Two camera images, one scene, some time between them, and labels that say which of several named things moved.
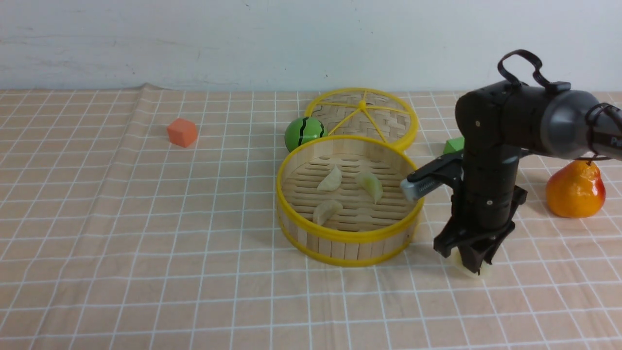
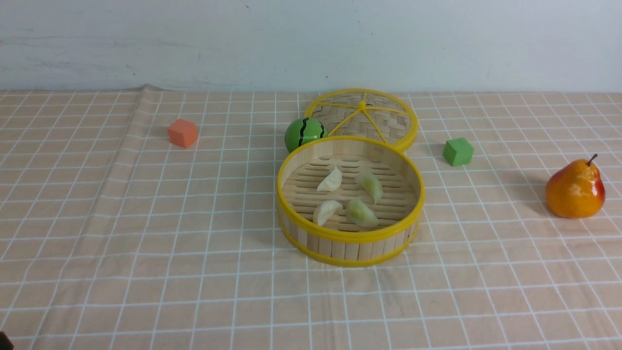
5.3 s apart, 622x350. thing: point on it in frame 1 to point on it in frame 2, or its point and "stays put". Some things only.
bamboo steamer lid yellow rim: [374, 113] stays put
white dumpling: [333, 181] stays put
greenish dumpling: [454, 260] to [357, 213]
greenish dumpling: [372, 184] stays put
